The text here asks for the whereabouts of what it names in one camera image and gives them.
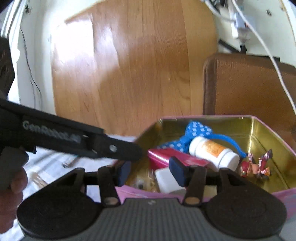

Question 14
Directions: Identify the white pill bottle orange label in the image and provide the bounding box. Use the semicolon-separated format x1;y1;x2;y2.
189;137;240;172

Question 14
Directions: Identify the white power cable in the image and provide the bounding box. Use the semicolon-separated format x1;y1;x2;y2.
203;0;296;117

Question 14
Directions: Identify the brown woven chair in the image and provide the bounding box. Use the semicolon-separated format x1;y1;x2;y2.
203;53;295;149

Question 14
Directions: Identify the blue polka dot headband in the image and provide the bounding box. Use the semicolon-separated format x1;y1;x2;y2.
157;121;247;158

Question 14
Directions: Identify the pink small box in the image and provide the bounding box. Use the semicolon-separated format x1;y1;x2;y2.
147;148;211;171

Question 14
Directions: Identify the wooden headboard panel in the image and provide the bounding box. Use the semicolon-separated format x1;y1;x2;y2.
52;1;217;136

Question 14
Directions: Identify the white square box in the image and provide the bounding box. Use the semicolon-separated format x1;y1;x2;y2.
154;167;186;195

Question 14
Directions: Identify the white power strip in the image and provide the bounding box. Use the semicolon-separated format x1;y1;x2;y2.
227;1;249;42

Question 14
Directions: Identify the pink macaron biscuit tin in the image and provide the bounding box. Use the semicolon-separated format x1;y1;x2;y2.
117;115;295;212

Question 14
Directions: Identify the person left hand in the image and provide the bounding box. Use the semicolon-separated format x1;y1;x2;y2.
0;168;28;234

